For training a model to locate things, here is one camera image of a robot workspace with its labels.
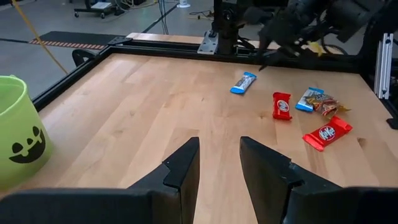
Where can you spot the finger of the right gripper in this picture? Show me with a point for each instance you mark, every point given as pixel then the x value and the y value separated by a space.
pixel 275 57

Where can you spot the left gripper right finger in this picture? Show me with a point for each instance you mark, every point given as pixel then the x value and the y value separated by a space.
pixel 267 186

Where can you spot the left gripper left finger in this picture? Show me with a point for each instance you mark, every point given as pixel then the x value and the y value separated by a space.
pixel 183 186

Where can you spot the red KitKat bar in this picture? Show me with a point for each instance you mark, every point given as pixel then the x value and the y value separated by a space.
pixel 328 133
pixel 282 106

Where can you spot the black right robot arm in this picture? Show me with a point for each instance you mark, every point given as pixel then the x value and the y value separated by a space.
pixel 225 25

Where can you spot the gold crinkly candy pack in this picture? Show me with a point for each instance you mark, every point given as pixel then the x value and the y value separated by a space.
pixel 326 105

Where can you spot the green halloween bucket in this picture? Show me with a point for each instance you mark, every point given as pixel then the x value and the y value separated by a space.
pixel 18 105

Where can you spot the small yellow tag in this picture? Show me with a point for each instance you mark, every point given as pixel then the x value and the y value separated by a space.
pixel 316 48

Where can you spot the blue white chocolate bar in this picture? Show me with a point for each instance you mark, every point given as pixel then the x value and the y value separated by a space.
pixel 306 101
pixel 243 83

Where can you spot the silver mounting plate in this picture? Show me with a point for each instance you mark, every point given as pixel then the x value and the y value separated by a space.
pixel 206 46

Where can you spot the white fan base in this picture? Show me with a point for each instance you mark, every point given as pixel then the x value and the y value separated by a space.
pixel 183 3

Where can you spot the white sheet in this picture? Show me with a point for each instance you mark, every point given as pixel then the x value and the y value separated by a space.
pixel 101 5

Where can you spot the hazard-striped black mat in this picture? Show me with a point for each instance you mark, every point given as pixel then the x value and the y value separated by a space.
pixel 77 38

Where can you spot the black wheeled cart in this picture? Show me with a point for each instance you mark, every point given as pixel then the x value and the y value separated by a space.
pixel 93 12

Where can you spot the silver aluminium post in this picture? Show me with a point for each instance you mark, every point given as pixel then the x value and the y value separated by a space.
pixel 384 68

